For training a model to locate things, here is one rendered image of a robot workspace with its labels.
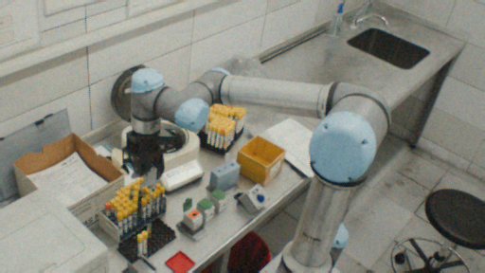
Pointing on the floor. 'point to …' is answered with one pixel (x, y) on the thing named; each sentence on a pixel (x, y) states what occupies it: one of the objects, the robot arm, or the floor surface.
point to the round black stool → (444, 213)
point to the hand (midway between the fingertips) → (151, 181)
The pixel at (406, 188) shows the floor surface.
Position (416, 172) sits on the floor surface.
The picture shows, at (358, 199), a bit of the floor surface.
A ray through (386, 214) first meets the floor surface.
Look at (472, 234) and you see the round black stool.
